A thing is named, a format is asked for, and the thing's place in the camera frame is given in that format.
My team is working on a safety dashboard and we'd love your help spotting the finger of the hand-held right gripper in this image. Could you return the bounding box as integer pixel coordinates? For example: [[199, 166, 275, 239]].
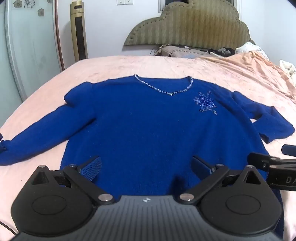
[[247, 152, 282, 171], [281, 144, 296, 156]]

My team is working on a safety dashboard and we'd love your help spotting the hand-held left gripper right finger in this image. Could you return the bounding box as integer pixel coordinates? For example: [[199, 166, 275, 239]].
[[179, 156, 262, 205]]

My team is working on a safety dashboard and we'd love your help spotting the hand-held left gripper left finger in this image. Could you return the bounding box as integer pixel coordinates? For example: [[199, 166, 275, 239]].
[[31, 156, 116, 205]]

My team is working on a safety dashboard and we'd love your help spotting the blue knit sweater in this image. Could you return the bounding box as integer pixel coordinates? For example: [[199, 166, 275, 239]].
[[0, 74, 295, 240]]

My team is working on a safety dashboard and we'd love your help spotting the white crumpled cloth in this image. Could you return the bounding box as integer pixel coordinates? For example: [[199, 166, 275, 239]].
[[279, 60, 296, 77]]

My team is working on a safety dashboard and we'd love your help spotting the white knitted blanket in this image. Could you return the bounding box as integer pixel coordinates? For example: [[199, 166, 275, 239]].
[[235, 42, 269, 61]]

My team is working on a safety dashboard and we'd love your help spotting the pink bed blanket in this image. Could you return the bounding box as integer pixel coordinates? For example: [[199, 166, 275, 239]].
[[0, 51, 296, 241]]

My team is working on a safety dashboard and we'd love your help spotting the black cloth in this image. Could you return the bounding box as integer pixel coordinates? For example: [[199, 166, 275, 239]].
[[208, 47, 236, 57]]

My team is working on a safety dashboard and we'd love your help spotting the beige pillow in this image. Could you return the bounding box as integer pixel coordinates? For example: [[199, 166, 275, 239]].
[[154, 44, 217, 58]]

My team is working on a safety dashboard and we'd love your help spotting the gold tower fan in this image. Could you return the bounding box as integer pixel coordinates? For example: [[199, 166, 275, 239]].
[[70, 1, 89, 62]]

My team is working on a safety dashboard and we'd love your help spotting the flower-print wardrobe door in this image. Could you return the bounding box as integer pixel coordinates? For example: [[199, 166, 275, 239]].
[[0, 0, 65, 103]]

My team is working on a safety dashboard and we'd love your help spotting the olive padded headboard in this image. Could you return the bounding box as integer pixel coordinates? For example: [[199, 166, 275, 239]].
[[123, 0, 256, 50]]

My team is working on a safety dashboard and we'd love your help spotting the thin black cable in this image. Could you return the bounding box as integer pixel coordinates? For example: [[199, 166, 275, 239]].
[[0, 221, 18, 235]]

